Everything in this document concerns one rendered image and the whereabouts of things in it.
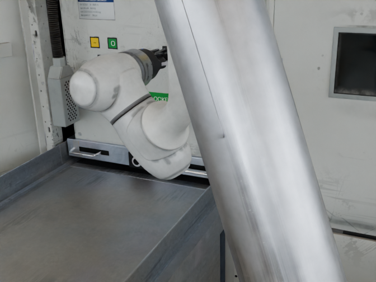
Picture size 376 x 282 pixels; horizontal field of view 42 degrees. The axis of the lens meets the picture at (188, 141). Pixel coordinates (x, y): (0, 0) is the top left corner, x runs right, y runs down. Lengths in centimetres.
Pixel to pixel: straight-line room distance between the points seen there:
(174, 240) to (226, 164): 67
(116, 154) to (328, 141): 66
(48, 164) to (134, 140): 64
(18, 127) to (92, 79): 70
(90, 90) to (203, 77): 53
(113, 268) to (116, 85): 39
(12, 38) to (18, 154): 36
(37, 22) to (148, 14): 35
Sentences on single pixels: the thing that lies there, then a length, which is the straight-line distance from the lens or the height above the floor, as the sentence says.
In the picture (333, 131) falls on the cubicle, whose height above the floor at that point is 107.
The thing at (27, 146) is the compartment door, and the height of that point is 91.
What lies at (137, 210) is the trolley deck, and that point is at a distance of 130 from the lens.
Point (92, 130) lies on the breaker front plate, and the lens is 156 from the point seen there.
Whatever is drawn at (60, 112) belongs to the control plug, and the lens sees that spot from 147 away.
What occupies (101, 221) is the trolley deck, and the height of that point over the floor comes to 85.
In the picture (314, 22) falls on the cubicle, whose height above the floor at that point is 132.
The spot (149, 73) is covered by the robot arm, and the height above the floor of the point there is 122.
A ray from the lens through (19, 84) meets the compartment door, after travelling 159.
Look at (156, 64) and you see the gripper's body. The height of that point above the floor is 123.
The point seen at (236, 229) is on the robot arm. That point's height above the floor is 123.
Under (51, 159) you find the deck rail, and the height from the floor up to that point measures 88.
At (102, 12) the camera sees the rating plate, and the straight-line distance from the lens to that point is 144.
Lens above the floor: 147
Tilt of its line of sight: 21 degrees down
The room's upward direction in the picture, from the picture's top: 2 degrees counter-clockwise
